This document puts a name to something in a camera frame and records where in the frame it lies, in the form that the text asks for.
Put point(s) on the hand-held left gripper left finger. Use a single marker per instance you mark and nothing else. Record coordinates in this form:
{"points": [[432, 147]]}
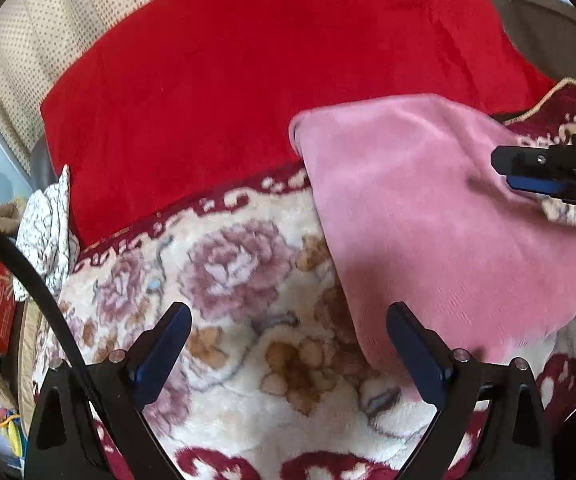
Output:
{"points": [[167, 350]]}

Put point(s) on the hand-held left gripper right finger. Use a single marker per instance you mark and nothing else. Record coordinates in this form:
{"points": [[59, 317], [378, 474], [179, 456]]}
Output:
{"points": [[413, 355]]}

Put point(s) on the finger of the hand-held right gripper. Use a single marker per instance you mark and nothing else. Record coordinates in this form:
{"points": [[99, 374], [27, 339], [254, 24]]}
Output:
{"points": [[523, 162]]}

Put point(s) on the pink towel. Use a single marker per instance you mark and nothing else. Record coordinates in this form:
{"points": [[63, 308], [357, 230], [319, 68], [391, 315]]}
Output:
{"points": [[418, 220]]}

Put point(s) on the floral plush blanket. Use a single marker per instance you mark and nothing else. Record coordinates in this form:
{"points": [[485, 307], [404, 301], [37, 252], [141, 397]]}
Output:
{"points": [[248, 270]]}

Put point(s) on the brown leather sofa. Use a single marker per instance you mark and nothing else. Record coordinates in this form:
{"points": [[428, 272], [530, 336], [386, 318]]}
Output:
{"points": [[533, 35]]}

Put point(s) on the white patterned cloth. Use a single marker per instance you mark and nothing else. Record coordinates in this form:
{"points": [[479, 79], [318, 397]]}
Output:
{"points": [[47, 230]]}

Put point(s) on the blue yellow plastic toy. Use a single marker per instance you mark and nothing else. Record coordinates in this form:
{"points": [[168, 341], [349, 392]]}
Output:
{"points": [[7, 430]]}

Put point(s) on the red blanket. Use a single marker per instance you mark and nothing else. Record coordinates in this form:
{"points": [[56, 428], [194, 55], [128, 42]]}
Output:
{"points": [[243, 85]]}

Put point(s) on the beige dotted sofa cover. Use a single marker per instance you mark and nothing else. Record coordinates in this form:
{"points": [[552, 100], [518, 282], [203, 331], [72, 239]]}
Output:
{"points": [[27, 35]]}

